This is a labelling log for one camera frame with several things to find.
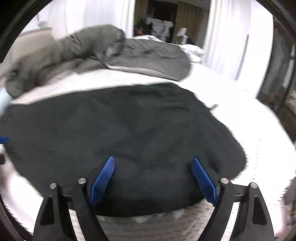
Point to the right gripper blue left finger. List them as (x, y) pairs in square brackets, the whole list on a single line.
[(101, 181)]

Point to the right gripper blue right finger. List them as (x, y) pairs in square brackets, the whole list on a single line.
[(207, 179)]

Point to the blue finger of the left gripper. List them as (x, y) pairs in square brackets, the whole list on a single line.
[(4, 140)]

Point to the black pants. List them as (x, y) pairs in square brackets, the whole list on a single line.
[(152, 131)]

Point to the light blue pillow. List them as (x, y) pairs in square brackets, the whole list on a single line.
[(5, 99)]

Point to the white honeycomb mattress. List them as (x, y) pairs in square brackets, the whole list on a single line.
[(269, 151)]

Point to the beige headboard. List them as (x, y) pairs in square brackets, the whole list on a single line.
[(28, 42)]

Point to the grey duvet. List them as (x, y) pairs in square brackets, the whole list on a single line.
[(97, 47)]

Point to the white wardrobe door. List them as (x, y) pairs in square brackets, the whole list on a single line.
[(238, 43)]

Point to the white chair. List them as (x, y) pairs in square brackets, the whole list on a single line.
[(181, 37)]

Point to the clothes pile in doorway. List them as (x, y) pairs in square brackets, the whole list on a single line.
[(154, 27)]

